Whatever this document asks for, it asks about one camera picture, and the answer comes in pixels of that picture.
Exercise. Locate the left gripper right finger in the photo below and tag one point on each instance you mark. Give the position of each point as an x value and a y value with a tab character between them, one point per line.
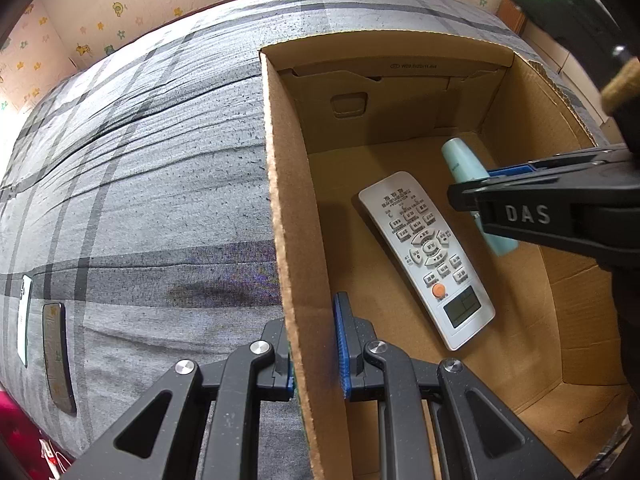
435	420

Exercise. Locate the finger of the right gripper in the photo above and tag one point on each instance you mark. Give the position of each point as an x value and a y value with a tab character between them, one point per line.
510	171

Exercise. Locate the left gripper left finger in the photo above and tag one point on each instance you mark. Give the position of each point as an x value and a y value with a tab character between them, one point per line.
196	421

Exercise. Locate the light teal tube bottle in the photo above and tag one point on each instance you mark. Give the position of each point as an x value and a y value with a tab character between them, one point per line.
465	166

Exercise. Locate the white air conditioner remote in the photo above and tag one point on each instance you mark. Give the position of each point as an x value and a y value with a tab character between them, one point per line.
433	259

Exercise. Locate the brown cardboard box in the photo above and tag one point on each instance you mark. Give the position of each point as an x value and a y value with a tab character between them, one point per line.
355	124

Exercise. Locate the beige wardrobe cabinet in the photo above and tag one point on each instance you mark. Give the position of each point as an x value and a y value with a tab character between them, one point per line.
562	63

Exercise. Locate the grey plaid bed blanket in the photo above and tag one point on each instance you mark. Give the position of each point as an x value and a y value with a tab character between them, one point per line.
138	196

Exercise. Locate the black smartphone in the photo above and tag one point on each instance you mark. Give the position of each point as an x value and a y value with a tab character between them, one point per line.
54	344

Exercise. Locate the teal white smartphone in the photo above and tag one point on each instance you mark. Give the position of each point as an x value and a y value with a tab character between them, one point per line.
22	319

